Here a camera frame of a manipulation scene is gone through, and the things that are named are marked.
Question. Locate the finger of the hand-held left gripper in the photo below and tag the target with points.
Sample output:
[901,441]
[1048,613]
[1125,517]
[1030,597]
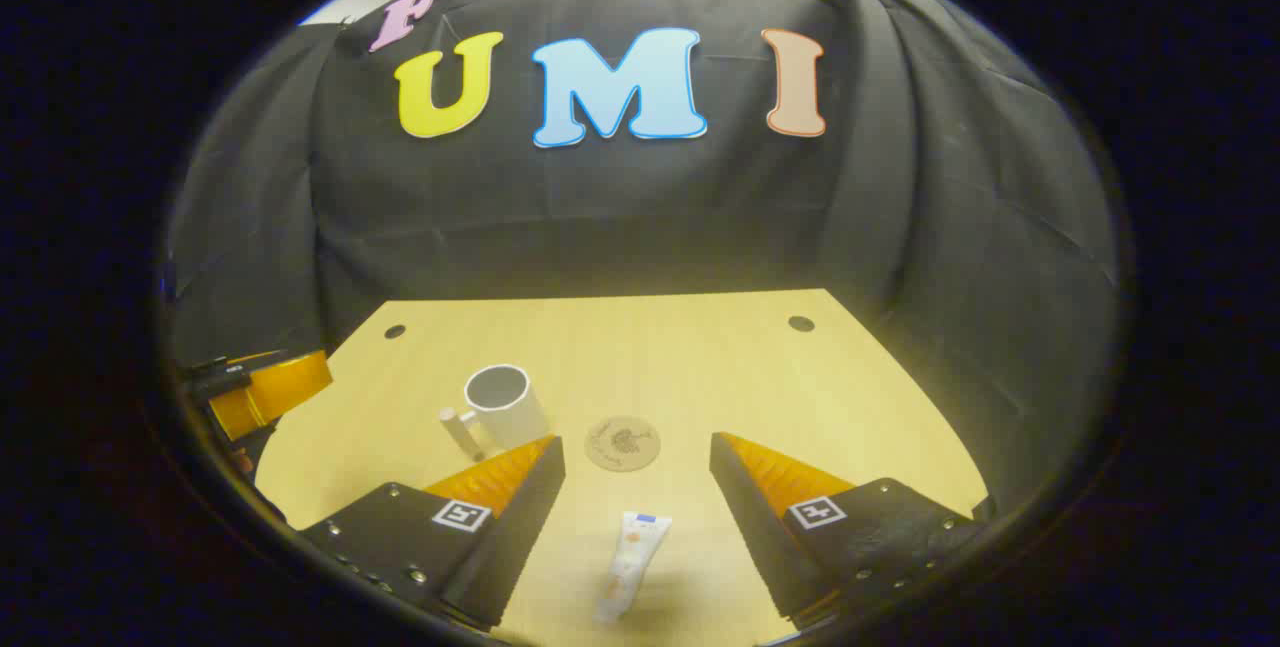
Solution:
[280,387]

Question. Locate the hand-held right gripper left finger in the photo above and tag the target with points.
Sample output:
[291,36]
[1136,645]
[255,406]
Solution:
[520,517]

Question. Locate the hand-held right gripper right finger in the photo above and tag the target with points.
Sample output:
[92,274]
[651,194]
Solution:
[760,527]

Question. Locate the white cup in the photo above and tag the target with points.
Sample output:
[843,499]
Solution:
[505,412]

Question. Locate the white toothpaste tube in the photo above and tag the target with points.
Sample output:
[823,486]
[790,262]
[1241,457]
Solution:
[630,557]

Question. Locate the round cork coaster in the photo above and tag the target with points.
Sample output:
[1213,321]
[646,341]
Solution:
[622,443]

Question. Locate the light wooden desktop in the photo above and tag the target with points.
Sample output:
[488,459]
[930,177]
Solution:
[650,367]

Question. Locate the black backdrop cloth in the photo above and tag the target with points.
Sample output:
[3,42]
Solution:
[600,227]

